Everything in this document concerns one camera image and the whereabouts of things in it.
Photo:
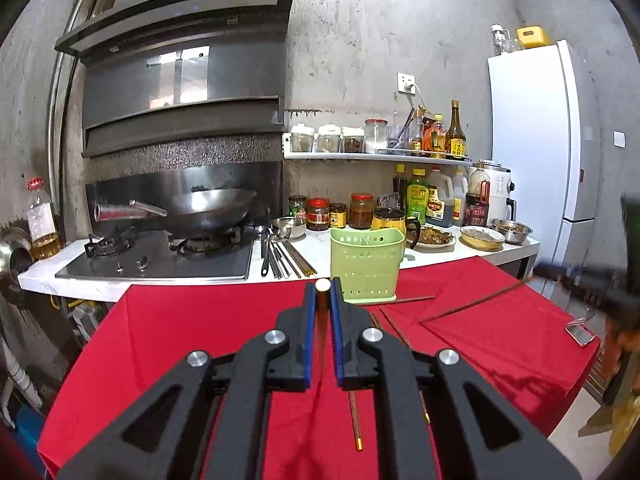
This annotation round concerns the green plastic utensil holder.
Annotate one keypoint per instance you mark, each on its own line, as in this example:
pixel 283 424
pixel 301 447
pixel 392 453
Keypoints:
pixel 367 265

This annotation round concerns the clear acrylic stand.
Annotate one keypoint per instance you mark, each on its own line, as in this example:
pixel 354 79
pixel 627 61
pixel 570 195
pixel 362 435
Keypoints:
pixel 582 330

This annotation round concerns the yellow bowl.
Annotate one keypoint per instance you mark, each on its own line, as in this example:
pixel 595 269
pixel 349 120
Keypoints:
pixel 482 239

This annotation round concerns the yellow container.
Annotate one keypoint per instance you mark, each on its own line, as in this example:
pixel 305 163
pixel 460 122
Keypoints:
pixel 533 37

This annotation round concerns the orange seasoning bottle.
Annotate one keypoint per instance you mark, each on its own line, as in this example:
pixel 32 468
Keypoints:
pixel 435 137

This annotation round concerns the slim dark sauce bottle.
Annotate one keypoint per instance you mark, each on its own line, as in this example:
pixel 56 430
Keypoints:
pixel 400 185

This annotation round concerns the white refrigerator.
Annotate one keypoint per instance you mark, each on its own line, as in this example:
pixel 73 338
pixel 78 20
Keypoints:
pixel 540 150

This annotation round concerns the steel exhaust duct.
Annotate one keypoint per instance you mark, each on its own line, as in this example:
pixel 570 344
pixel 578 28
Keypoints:
pixel 65 110

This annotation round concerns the clear drinking glass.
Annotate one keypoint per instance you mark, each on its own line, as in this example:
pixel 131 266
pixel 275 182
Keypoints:
pixel 387 202

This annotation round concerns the glass jar red lid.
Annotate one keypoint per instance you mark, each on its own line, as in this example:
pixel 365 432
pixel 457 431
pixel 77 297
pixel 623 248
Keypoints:
pixel 376 137

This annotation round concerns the white kitchen appliance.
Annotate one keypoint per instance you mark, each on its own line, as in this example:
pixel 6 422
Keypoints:
pixel 500 187

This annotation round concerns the red-lid brown paste jar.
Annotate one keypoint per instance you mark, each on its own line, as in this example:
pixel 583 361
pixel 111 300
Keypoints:
pixel 361 212

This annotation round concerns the small steel bowl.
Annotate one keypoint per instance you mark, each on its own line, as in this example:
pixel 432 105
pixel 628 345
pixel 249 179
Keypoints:
pixel 289 227

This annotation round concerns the glass cup with utensils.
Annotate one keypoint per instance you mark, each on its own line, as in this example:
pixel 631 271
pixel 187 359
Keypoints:
pixel 399 137

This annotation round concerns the grey range hood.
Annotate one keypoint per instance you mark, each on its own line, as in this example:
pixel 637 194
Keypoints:
pixel 190 95

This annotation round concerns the dark liquid plastic jug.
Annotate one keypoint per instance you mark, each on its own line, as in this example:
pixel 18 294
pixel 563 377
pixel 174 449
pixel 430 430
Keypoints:
pixel 439 200

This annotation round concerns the cooking oil bottle red cap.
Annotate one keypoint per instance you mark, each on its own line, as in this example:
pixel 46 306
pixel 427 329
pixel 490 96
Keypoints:
pixel 42 220

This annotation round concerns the green-lid jar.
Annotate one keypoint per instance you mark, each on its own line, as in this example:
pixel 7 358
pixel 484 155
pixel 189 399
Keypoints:
pixel 297 207

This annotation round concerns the red-lid chili sauce jar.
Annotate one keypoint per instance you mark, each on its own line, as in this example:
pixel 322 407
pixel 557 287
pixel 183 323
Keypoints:
pixel 318 216

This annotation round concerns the red tablecloth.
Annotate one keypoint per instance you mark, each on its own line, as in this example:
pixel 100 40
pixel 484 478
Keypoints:
pixel 475 355

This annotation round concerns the steel gas stove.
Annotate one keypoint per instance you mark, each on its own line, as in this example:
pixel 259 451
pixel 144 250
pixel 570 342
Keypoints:
pixel 160 260

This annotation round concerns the white plate of food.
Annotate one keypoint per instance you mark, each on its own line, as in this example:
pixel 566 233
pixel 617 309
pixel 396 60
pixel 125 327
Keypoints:
pixel 434 237

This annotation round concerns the steel wok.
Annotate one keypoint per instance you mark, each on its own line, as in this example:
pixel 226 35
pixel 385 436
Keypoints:
pixel 210 207

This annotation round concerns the green bottle yellow cap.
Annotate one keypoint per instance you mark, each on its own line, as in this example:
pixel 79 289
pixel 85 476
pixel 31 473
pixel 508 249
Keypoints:
pixel 416 200

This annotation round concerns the white-lid spice jar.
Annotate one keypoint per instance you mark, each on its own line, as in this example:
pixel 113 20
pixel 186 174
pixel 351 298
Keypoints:
pixel 302 140
pixel 329 140
pixel 353 141

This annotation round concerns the steel bowl of food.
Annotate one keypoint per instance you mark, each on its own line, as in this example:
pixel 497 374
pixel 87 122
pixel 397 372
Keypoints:
pixel 511 231

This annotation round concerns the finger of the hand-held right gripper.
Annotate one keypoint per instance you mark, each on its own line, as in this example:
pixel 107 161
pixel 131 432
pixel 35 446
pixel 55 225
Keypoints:
pixel 555 274

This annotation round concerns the pile of metal chopsticks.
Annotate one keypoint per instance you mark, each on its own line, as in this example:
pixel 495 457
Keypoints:
pixel 290 257

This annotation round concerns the yellow-label jar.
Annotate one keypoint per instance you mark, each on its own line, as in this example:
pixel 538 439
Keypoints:
pixel 338 216

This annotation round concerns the tall dark vinegar bottle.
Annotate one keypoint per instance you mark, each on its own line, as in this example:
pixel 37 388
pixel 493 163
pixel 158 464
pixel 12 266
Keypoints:
pixel 455 135

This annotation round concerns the steel pot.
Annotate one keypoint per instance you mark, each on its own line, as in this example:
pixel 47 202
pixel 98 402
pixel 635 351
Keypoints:
pixel 15 265

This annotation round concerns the clear bottle white cap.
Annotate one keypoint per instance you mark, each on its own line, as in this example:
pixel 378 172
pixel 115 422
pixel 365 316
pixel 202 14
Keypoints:
pixel 499 40

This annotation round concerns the white plastic jug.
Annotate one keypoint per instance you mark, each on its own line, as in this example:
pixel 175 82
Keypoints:
pixel 460 197

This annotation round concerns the white wall shelf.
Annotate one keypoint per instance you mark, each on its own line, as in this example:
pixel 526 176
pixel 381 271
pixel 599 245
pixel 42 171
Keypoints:
pixel 375 156

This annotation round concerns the dark bottle red label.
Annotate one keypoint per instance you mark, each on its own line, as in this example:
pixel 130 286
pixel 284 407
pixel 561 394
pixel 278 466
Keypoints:
pixel 476 200

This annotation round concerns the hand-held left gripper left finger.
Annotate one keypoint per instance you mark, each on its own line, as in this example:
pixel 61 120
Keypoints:
pixel 311 340

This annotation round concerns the white light switch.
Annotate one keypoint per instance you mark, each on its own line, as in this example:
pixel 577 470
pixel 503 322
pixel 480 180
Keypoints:
pixel 620 139

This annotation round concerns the white wall outlet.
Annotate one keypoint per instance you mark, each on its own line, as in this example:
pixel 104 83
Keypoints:
pixel 405 83

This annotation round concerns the small yellow-label bottle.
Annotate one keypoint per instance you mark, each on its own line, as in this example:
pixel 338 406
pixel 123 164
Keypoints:
pixel 416 135

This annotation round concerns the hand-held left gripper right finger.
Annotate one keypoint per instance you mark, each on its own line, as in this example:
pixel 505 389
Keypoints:
pixel 336 340

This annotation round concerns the brown gold-tipped chopstick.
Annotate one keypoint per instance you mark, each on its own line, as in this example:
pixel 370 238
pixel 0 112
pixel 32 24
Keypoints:
pixel 323 310
pixel 377 321
pixel 400 300
pixel 475 302
pixel 356 420
pixel 397 332

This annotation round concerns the white pipe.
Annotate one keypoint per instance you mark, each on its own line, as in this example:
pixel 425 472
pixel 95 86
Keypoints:
pixel 20 375

